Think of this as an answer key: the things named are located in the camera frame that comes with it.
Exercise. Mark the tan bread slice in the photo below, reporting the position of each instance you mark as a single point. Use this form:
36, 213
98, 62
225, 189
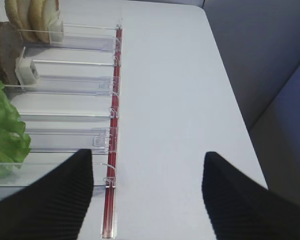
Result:
39, 14
17, 13

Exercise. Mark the brown meat patty in rack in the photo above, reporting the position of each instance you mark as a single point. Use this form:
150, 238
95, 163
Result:
11, 47

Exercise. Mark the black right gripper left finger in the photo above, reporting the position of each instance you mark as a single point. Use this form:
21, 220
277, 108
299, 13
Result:
53, 207

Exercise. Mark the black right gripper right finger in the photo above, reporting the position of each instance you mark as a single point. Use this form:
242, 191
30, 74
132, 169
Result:
241, 209

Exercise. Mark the green lettuce leaf in rack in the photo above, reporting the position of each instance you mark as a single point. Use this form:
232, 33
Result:
14, 142

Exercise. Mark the clear acrylic right food rack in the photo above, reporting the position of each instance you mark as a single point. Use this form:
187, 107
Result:
68, 97

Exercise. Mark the white bread slice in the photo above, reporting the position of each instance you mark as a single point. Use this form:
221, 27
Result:
51, 10

